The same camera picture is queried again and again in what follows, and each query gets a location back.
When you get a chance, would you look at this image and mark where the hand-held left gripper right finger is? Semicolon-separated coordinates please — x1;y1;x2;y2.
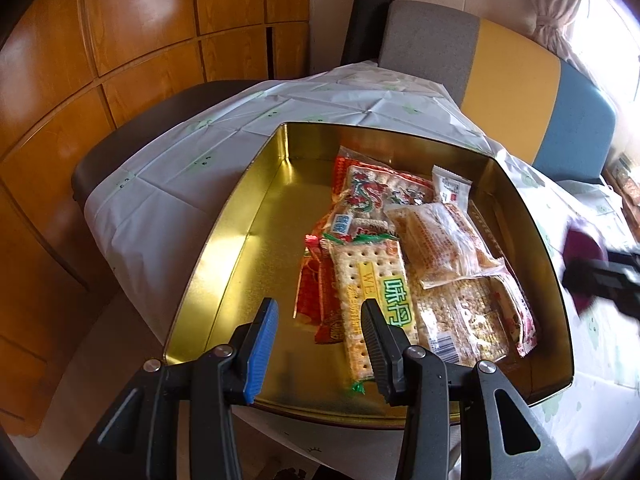
360;298;576;480

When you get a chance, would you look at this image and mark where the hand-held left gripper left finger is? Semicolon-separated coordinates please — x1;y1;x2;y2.
60;297;280;480

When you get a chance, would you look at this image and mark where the cloud print tablecloth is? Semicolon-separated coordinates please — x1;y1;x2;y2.
82;60;640;480

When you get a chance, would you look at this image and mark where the yellow green cracker packet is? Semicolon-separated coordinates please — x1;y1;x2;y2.
322;232;418;393

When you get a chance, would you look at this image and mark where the black rolled mat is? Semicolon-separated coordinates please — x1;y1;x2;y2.
341;0;398;67

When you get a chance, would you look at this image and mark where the wooden desk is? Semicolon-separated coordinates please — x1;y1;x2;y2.
602;152;640;241

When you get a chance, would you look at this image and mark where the window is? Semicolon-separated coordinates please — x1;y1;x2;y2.
570;0;640;126

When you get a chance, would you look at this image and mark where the clear brown crisp packet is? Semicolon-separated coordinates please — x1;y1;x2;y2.
385;202;506;291

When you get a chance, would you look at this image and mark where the large red snack bag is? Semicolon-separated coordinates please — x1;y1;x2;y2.
330;146;436;241

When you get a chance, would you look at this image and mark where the clear rice cake packet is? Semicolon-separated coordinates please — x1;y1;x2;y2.
412;272;540;368

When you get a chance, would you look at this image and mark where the tied floral curtain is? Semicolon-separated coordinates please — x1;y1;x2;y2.
530;0;601;53

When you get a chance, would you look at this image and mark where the dark brown table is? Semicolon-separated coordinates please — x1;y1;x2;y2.
71;79;261;206

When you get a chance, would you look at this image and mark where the gold tin box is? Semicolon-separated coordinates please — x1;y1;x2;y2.
161;121;575;431

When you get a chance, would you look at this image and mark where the grey yellow blue headboard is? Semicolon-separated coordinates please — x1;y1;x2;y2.
377;0;617;183

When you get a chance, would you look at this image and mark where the purple snack packet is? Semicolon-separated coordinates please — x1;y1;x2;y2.
560;227;611;313

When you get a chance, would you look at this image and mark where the white snack packet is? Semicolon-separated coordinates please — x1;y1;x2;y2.
431;165;473;218

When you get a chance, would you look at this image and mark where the small white blue candy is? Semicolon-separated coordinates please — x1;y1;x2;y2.
327;210;358;238

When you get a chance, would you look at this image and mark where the wooden wardrobe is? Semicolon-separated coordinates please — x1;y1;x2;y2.
0;0;311;436

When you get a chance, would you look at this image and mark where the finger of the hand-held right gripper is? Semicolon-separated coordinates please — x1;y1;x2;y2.
562;252;640;318

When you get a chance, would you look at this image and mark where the bright red snack wrapper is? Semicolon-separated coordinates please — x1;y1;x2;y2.
297;234;333;321

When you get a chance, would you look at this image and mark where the dark red candy packet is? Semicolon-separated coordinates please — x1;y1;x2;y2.
314;255;351;346

